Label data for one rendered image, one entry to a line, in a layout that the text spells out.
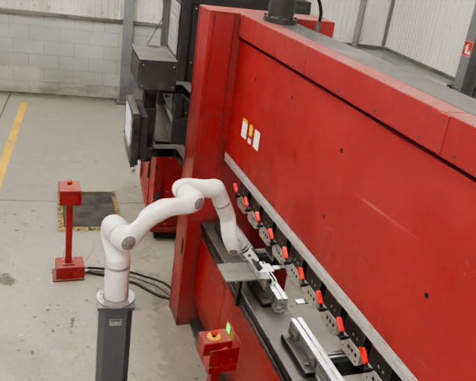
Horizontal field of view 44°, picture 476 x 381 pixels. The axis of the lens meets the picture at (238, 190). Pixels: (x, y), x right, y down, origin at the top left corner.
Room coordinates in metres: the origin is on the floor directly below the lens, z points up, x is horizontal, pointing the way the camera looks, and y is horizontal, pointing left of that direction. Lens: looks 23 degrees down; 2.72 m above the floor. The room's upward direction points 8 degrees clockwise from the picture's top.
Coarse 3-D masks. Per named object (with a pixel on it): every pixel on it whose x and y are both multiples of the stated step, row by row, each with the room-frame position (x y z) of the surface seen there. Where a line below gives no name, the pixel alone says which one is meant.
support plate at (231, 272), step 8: (224, 264) 2.93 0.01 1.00; (232, 264) 2.95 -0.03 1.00; (240, 264) 2.96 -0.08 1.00; (224, 272) 2.84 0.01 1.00; (232, 272) 2.85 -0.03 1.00; (240, 272) 2.87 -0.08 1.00; (248, 272) 2.88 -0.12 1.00; (264, 272) 2.90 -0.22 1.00; (232, 280) 2.77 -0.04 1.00; (240, 280) 2.79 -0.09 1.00; (248, 280) 2.80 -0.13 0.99
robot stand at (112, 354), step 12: (132, 288) 2.56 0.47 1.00; (108, 312) 2.37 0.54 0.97; (120, 312) 2.38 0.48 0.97; (108, 324) 2.37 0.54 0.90; (120, 324) 2.38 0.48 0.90; (108, 336) 2.37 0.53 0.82; (120, 336) 2.39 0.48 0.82; (96, 348) 2.46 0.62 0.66; (108, 348) 2.37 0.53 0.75; (120, 348) 2.39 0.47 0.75; (96, 360) 2.40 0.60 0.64; (108, 360) 2.37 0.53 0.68; (120, 360) 2.39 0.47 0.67; (96, 372) 2.38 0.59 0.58; (108, 372) 2.37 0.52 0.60; (120, 372) 2.39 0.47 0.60
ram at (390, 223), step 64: (256, 64) 3.41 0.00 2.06; (256, 128) 3.28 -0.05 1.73; (320, 128) 2.59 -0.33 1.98; (384, 128) 2.15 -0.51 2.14; (320, 192) 2.48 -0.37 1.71; (384, 192) 2.06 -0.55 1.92; (448, 192) 1.76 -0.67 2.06; (320, 256) 2.38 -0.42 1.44; (384, 256) 1.97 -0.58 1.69; (448, 256) 1.68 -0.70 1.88; (384, 320) 1.88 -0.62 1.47; (448, 320) 1.61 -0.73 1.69
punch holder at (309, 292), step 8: (312, 272) 2.41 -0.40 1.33; (304, 280) 2.46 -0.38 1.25; (312, 280) 2.40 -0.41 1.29; (320, 280) 2.33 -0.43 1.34; (304, 288) 2.44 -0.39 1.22; (312, 288) 2.38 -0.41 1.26; (320, 288) 2.33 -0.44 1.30; (304, 296) 2.43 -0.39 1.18; (312, 296) 2.36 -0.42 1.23; (312, 304) 2.35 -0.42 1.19
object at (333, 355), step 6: (330, 354) 2.45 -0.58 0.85; (336, 354) 2.46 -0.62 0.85; (342, 354) 2.47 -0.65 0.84; (336, 360) 2.42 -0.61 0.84; (342, 360) 2.43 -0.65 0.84; (348, 360) 2.44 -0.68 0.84; (336, 366) 2.41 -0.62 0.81; (342, 366) 2.44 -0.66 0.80; (348, 366) 2.45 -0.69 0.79; (354, 366) 2.46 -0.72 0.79; (342, 372) 2.44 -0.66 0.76; (348, 372) 2.45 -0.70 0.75; (354, 372) 2.46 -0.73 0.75; (360, 372) 2.47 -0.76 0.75
